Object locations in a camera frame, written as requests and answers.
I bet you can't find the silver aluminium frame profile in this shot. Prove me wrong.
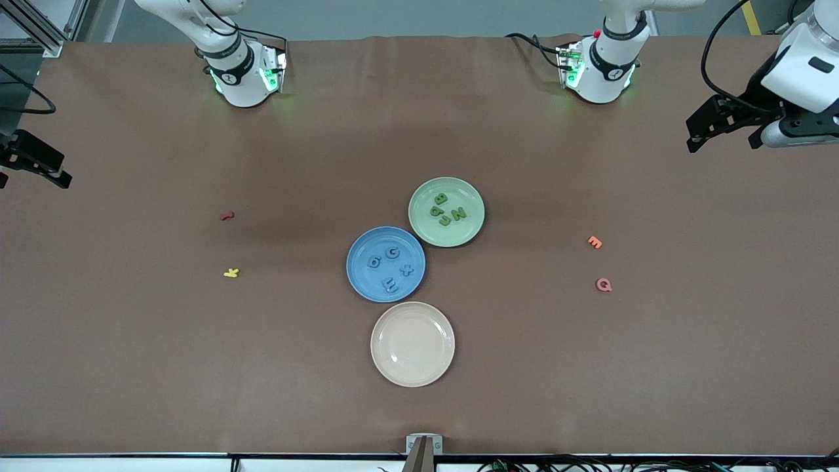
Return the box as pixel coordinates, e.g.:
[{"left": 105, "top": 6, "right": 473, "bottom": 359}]
[{"left": 0, "top": 0, "right": 64, "bottom": 58}]

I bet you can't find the white table edge rail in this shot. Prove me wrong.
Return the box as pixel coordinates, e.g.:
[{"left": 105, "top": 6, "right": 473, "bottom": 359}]
[{"left": 0, "top": 455, "right": 839, "bottom": 472}]

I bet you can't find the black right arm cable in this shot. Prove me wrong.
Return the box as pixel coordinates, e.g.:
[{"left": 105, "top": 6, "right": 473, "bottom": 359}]
[{"left": 0, "top": 62, "right": 57, "bottom": 115}]

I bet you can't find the grey mounting bracket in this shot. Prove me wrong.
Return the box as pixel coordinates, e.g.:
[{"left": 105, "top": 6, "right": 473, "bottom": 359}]
[{"left": 406, "top": 434, "right": 444, "bottom": 455}]

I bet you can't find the beige round plate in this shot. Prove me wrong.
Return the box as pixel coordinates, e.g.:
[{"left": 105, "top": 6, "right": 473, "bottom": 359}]
[{"left": 370, "top": 301, "right": 456, "bottom": 388}]

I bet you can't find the blue round plate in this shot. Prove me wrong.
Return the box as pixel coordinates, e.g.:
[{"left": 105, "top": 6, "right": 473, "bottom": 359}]
[{"left": 346, "top": 226, "right": 427, "bottom": 304}]

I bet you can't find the brown table cover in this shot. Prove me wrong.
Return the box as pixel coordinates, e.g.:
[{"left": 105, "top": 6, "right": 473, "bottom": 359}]
[{"left": 0, "top": 34, "right": 839, "bottom": 456}]

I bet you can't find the grey vertical post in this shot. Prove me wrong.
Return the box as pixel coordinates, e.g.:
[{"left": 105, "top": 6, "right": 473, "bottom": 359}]
[{"left": 401, "top": 438, "right": 439, "bottom": 472}]

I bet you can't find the black base cable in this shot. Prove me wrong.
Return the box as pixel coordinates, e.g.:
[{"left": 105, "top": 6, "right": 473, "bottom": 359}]
[
  {"left": 505, "top": 31, "right": 566, "bottom": 70},
  {"left": 190, "top": 0, "right": 289, "bottom": 54}
]

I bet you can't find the green round plate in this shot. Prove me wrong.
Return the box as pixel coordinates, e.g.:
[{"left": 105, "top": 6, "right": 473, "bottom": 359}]
[{"left": 408, "top": 176, "right": 486, "bottom": 248}]

